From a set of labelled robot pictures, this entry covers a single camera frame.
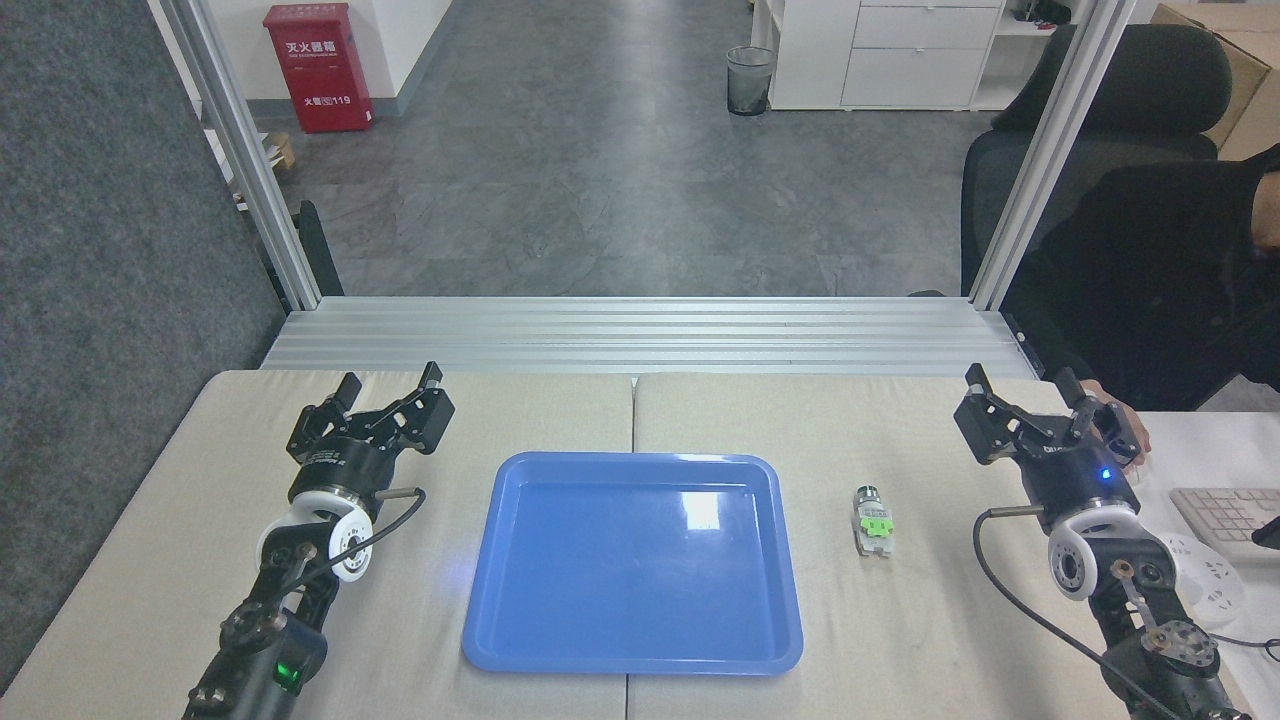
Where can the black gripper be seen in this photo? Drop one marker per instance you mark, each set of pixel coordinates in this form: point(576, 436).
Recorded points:
point(340, 465)
point(1075, 478)

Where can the white green switch part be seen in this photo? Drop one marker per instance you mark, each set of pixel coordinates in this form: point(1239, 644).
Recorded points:
point(873, 522)

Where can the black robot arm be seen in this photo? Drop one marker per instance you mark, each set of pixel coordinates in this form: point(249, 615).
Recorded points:
point(1150, 620)
point(270, 640)

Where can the blue plastic tray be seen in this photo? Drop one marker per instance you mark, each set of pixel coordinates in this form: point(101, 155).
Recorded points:
point(630, 565)

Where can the person's hand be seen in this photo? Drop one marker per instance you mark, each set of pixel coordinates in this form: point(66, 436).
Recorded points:
point(1140, 425)

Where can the person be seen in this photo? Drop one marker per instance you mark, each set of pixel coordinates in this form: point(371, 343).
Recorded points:
point(1160, 280)

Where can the white keyboard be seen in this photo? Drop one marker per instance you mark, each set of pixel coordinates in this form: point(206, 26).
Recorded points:
point(1215, 515)

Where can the white power strip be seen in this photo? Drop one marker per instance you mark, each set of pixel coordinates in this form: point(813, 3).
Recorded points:
point(1215, 585)

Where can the small black device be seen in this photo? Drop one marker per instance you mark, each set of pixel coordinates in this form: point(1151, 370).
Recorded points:
point(1268, 535)

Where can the grey felt partition panel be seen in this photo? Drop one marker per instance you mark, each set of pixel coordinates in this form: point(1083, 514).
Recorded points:
point(100, 300)

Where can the black office chair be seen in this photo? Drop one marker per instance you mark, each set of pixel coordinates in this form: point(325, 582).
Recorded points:
point(1130, 90)

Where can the red fire extinguisher box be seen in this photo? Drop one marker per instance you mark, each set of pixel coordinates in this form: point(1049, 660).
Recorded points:
point(318, 70)

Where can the white drawer cabinet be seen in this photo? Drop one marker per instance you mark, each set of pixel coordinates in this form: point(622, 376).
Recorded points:
point(880, 55)

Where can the brown cardboard box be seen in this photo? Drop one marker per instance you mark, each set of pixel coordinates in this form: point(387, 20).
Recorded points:
point(1250, 60)

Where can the grey mesh waste bin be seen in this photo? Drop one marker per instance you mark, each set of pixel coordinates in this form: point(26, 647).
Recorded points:
point(750, 82)

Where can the black post bracket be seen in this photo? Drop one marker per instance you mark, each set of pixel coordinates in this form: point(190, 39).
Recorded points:
point(318, 250)

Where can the silver aluminium post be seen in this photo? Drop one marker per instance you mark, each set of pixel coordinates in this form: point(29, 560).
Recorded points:
point(245, 160)
point(1050, 150)

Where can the silver aluminium rail platform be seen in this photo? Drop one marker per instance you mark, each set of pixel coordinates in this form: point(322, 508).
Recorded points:
point(640, 335)

